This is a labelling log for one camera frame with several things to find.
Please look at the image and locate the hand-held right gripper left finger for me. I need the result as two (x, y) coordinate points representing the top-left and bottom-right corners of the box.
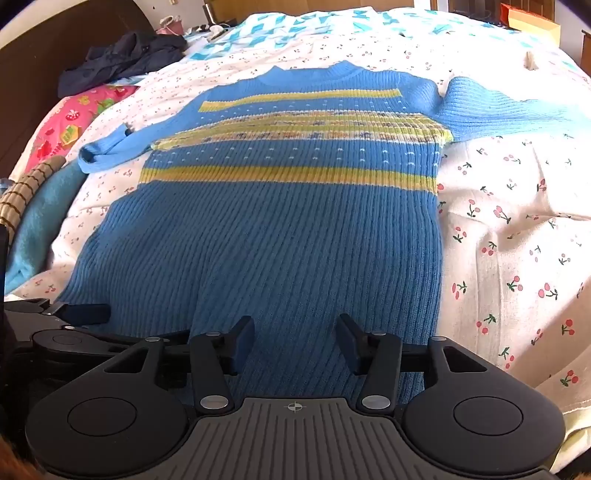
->
(104, 316), (256, 415)

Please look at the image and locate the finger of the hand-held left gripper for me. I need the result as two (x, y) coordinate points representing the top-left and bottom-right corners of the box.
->
(48, 302), (112, 327)

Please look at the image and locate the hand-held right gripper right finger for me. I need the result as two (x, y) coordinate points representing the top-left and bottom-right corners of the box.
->
(335, 314), (498, 413)

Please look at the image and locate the blue striped knit sweater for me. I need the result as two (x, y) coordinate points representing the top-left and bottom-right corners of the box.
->
(59, 60), (591, 403)

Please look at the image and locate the teal cloth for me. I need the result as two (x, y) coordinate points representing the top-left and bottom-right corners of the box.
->
(4, 159), (93, 296)

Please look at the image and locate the brown fuzzy garment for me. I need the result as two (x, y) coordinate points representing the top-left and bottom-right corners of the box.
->
(0, 434), (591, 480)

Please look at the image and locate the beige striped sweater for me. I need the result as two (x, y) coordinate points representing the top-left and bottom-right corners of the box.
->
(0, 155), (68, 232)

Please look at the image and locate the cherry print bed sheet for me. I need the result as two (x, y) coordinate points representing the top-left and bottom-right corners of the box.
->
(9, 18), (591, 462)

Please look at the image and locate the pink printed pillow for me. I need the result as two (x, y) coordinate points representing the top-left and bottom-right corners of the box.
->
(23, 84), (140, 175)

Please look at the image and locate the dark wooden headboard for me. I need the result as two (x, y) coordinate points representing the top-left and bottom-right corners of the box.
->
(0, 0), (154, 177)

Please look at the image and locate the dark navy jacket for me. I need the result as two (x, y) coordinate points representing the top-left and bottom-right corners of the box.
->
(58, 31), (188, 99)

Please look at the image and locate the blue geometric print blanket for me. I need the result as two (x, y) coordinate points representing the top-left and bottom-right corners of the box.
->
(185, 6), (578, 70)

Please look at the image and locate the wooden wardrobe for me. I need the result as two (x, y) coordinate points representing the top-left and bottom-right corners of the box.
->
(203, 0), (416, 25)

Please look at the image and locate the orange box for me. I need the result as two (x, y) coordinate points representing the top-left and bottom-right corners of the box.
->
(501, 4), (562, 45)

